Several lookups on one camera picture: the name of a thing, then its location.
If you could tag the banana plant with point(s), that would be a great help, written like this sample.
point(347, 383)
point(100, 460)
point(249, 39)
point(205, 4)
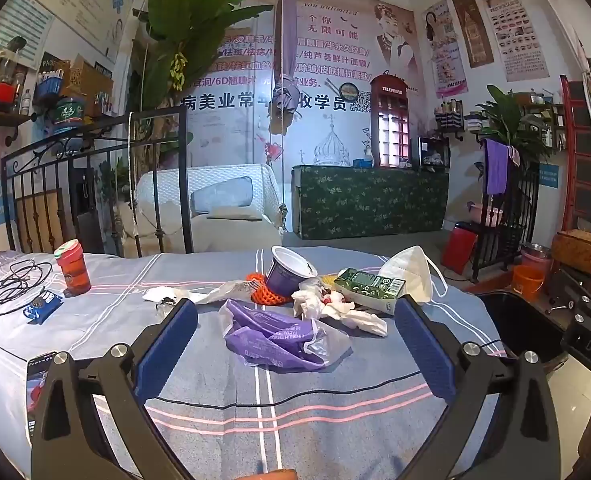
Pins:
point(195, 15)

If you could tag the orange bucket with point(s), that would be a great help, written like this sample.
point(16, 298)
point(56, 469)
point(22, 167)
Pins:
point(528, 282)

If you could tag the black metal bed headboard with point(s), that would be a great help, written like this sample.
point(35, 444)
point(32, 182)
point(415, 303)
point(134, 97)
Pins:
point(185, 180)

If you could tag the pink wall poster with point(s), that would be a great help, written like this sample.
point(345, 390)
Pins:
point(445, 60)

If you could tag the white wall board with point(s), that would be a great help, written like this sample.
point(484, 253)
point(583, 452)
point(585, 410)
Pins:
point(85, 0)

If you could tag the black display box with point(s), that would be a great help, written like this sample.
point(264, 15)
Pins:
point(433, 152)

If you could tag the orange foam net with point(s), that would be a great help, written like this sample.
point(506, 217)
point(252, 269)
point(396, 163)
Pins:
point(263, 292)

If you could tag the yellow foam net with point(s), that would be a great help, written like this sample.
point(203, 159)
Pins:
point(328, 280)

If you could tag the green carton box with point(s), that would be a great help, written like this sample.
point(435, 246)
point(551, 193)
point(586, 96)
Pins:
point(370, 285)

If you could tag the white paper scrap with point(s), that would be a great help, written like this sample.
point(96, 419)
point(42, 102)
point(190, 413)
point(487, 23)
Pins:
point(163, 293)

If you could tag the black swivel stool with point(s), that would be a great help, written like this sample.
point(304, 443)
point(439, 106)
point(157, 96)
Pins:
point(580, 285)

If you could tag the blue basket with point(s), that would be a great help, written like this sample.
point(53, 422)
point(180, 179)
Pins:
point(49, 89)

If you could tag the red ladder shelf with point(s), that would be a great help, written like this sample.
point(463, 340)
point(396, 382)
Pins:
point(578, 160)

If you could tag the small bottle wall shelf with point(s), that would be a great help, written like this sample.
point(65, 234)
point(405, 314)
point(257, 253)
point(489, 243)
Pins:
point(450, 120)

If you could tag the dark wall shelf with jars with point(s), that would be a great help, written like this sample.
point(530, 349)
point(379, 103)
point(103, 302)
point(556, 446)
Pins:
point(545, 120)

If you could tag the purple yogurt cup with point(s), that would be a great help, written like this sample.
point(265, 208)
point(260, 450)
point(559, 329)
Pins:
point(283, 275)

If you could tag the smartphone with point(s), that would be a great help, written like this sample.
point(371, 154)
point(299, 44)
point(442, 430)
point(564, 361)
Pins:
point(37, 375)

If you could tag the blue wall sign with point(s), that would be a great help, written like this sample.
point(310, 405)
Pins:
point(549, 175)

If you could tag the yellow banana bunch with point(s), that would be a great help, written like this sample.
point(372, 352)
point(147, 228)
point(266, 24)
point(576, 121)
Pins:
point(177, 72)

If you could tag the clear plastic bottle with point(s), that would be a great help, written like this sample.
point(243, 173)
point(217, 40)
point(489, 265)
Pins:
point(25, 102)

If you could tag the black trash bin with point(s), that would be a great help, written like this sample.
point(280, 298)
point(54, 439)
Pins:
point(515, 320)

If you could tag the pink basin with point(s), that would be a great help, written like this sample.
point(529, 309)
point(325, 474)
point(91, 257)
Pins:
point(488, 214)

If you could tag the grey striped bedsheet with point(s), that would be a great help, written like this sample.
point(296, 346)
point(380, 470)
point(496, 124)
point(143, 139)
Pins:
point(325, 435)

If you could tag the black metal rack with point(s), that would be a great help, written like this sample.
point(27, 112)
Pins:
point(495, 245)

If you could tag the eyebrow chart wall poster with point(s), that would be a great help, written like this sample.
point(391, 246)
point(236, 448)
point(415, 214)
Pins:
point(518, 35)

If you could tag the blue snack packet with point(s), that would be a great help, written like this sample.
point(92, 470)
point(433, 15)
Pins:
point(42, 305)

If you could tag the white hanging sofa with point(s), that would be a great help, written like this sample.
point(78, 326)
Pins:
point(170, 195)

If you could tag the potted green plant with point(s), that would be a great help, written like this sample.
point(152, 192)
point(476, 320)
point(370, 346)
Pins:
point(505, 120)

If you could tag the purple plastic bag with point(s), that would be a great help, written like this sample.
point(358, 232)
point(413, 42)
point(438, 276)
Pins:
point(265, 335)

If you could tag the pink cloth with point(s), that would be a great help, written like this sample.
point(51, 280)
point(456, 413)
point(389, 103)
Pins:
point(514, 155)

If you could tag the beige cushion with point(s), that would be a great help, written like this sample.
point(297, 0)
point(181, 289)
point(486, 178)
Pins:
point(235, 213)

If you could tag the green patterned counter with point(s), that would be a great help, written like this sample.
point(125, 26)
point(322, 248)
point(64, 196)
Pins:
point(370, 205)

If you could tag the purple towel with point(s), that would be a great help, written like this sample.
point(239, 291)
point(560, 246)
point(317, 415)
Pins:
point(496, 167)

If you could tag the red telephone booth cabinet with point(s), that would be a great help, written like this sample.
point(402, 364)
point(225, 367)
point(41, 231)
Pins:
point(389, 125)

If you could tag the twisted white tissue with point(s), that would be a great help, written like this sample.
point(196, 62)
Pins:
point(368, 322)

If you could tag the clear plastic wrapper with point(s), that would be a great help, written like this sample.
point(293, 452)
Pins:
point(225, 290)

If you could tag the green and white tub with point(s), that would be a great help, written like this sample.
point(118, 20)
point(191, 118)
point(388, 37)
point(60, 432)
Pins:
point(67, 115)

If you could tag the red-stained white tissue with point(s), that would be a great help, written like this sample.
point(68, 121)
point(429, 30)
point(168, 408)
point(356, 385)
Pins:
point(315, 305)

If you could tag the cardboard box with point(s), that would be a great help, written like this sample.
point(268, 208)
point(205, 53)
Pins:
point(87, 82)

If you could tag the large printed wall banner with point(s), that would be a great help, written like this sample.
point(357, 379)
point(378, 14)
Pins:
point(325, 125)

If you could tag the blue tissue box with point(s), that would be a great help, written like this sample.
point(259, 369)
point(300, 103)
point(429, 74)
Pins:
point(363, 163)

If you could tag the wooden wall shelf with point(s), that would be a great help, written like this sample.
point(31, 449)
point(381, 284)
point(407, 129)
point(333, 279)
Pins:
point(0, 117)

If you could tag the red cup with lid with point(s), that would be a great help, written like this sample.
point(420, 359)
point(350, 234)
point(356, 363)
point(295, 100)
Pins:
point(72, 270)

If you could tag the white face mask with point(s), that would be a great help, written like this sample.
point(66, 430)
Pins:
point(410, 270)

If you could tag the brown tower wall poster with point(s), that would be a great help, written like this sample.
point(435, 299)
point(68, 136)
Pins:
point(473, 30)

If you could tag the grey pillow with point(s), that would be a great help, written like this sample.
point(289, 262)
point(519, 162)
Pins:
point(223, 195)

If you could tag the woven wooden box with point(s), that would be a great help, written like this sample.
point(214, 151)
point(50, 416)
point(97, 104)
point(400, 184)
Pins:
point(580, 250)

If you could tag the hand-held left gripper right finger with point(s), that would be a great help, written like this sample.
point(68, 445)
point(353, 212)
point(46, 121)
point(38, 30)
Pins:
point(425, 345)

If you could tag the pink bucket with metal basin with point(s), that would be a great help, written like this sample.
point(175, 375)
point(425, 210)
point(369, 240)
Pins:
point(535, 257)

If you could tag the blue framed wall board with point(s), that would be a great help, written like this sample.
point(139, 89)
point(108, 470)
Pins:
point(15, 25)

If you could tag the red bag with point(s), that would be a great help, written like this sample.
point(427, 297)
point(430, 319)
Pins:
point(459, 250)

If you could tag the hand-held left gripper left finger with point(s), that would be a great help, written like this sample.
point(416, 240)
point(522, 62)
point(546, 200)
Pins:
point(168, 345)

